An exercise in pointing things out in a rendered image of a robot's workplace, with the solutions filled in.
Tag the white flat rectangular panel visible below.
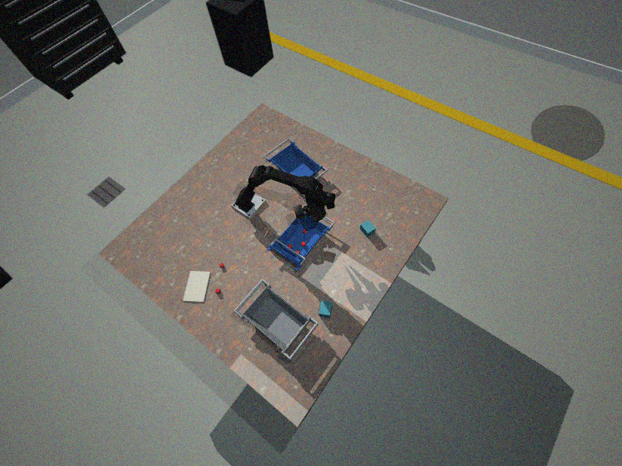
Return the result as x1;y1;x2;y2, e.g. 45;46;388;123
183;271;211;302

